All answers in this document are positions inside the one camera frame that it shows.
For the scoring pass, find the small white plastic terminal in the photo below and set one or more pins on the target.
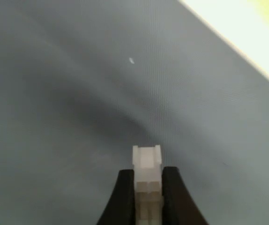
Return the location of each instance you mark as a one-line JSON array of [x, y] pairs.
[[147, 178]]

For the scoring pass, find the dark grey mat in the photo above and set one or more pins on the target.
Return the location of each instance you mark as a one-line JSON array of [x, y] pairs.
[[101, 105]]

